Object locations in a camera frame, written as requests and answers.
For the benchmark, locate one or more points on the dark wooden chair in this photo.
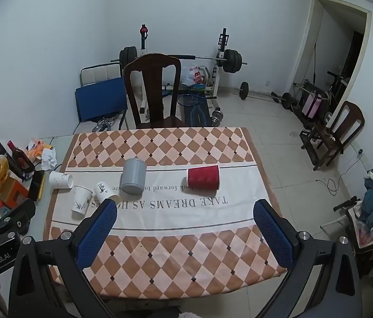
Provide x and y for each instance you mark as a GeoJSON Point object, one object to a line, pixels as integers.
{"type": "Point", "coordinates": [345, 124]}
{"type": "Point", "coordinates": [151, 73]}

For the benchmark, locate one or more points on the checkered printed tablecloth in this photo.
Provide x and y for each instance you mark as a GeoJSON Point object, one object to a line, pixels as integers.
{"type": "Point", "coordinates": [173, 241]}

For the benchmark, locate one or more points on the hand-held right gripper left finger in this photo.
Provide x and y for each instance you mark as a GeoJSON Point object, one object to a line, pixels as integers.
{"type": "Point", "coordinates": [96, 237]}

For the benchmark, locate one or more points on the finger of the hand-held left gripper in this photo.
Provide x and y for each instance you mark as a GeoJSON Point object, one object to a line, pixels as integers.
{"type": "Point", "coordinates": [21, 212]}

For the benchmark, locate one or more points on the pink cloth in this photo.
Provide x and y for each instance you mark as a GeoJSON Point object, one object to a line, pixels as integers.
{"type": "Point", "coordinates": [311, 106]}

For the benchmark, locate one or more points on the dark wine bottle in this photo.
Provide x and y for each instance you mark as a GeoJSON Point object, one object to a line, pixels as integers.
{"type": "Point", "coordinates": [20, 157]}

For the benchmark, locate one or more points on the white weight bench rack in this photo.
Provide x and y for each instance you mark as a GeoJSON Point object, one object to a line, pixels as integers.
{"type": "Point", "coordinates": [217, 73]}

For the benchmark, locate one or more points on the black bottle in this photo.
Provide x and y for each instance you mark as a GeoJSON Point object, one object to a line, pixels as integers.
{"type": "Point", "coordinates": [6, 157]}

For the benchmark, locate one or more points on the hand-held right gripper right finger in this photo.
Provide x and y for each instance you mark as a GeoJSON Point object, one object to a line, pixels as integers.
{"type": "Point", "coordinates": [274, 237]}

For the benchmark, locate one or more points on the red capped plastic bottle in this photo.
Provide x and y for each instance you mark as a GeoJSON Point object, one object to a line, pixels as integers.
{"type": "Point", "coordinates": [3, 209]}

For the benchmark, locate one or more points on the grey cup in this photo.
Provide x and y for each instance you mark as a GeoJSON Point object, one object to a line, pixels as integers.
{"type": "Point", "coordinates": [133, 177]}

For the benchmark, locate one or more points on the black metal rack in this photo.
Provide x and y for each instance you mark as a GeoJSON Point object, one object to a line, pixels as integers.
{"type": "Point", "coordinates": [345, 205]}

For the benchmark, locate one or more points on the small barbell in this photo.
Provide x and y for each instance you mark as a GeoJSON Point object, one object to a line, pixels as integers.
{"type": "Point", "coordinates": [244, 90]}

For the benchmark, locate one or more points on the barbell with black plates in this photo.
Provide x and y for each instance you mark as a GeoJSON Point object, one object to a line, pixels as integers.
{"type": "Point", "coordinates": [232, 61]}

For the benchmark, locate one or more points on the white padded chair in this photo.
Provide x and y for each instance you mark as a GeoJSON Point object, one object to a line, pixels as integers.
{"type": "Point", "coordinates": [100, 72]}

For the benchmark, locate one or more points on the red paper cup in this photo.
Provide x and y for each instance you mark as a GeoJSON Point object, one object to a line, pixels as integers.
{"type": "Point", "coordinates": [203, 178]}

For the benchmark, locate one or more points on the badminton racket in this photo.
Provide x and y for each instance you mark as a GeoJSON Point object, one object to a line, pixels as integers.
{"type": "Point", "coordinates": [189, 99]}

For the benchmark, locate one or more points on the crumpled white paper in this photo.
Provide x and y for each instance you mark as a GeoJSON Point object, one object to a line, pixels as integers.
{"type": "Point", "coordinates": [49, 159]}

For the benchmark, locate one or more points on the orange cardboard box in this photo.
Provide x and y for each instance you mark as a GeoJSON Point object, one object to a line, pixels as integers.
{"type": "Point", "coordinates": [12, 190]}

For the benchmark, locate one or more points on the red and white plastic bag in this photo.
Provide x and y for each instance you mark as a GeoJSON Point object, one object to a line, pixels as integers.
{"type": "Point", "coordinates": [193, 75]}

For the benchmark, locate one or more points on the blue folding chair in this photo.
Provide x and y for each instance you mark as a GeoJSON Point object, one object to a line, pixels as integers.
{"type": "Point", "coordinates": [102, 99]}

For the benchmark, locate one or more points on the orange snack packet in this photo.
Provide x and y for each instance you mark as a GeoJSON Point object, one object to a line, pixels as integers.
{"type": "Point", "coordinates": [37, 147]}

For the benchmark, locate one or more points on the white printed paper cup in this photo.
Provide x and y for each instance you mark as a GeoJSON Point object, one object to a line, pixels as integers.
{"type": "Point", "coordinates": [81, 202]}
{"type": "Point", "coordinates": [60, 179]}
{"type": "Point", "coordinates": [104, 190]}

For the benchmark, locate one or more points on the door frame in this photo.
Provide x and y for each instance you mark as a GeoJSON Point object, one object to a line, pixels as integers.
{"type": "Point", "coordinates": [368, 39]}

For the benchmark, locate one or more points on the black bench pad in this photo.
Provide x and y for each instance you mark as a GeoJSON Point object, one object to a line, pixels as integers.
{"type": "Point", "coordinates": [198, 114]}

